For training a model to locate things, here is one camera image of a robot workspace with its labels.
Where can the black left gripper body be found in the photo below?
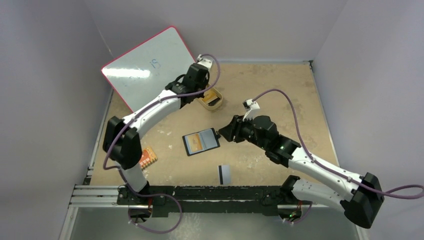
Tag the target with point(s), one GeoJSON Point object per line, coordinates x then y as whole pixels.
{"type": "Point", "coordinates": [202, 87]}

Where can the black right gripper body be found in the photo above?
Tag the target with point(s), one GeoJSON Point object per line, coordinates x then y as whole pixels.
{"type": "Point", "coordinates": [236, 129]}

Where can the black card holder wallet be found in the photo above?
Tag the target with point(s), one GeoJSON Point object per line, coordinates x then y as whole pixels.
{"type": "Point", "coordinates": [210, 140]}

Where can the gold card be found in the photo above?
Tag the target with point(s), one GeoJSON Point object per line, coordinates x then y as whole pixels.
{"type": "Point", "coordinates": [210, 98]}
{"type": "Point", "coordinates": [194, 143]}

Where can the grey card with magnetic stripe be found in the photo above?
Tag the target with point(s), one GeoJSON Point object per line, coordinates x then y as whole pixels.
{"type": "Point", "coordinates": [224, 174]}

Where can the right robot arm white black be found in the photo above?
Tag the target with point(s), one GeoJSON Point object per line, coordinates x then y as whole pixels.
{"type": "Point", "coordinates": [358, 196]}

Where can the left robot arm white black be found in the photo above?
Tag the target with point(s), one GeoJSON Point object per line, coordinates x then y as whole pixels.
{"type": "Point", "coordinates": [122, 139]}

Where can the gold card in tray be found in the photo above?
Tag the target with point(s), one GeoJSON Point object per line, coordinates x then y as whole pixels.
{"type": "Point", "coordinates": [210, 98]}

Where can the beige oval card tray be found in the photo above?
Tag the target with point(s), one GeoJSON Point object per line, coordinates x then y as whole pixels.
{"type": "Point", "coordinates": [218, 104]}

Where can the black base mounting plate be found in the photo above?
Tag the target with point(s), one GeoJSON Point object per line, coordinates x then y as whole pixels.
{"type": "Point", "coordinates": [267, 200]}

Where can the orange snack packet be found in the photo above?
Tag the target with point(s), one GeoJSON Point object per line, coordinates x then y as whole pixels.
{"type": "Point", "coordinates": [148, 157]}

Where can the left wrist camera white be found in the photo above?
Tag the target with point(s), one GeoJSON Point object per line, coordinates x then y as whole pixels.
{"type": "Point", "coordinates": [205, 61]}

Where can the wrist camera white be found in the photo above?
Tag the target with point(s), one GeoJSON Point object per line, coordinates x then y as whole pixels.
{"type": "Point", "coordinates": [205, 61]}
{"type": "Point", "coordinates": [251, 109]}

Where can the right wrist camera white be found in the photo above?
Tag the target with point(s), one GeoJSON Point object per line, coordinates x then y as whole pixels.
{"type": "Point", "coordinates": [251, 109]}

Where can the white board with pink frame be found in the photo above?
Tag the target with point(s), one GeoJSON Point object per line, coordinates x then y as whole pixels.
{"type": "Point", "coordinates": [140, 74]}

